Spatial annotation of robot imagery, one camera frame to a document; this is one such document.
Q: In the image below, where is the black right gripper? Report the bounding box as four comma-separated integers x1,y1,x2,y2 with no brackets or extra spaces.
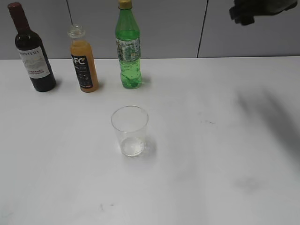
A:
229,0,297,26

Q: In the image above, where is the transparent plastic cup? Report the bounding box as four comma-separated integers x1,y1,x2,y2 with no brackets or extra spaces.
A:
111,105,149,157

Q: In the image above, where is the NFC orange juice bottle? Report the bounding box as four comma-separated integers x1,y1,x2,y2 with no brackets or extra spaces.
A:
68,24,98,93

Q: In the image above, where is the green plastic soda bottle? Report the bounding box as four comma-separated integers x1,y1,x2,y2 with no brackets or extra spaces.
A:
115,0,142,89

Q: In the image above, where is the dark red wine bottle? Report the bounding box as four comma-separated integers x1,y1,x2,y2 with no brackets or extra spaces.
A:
7,2,56,92

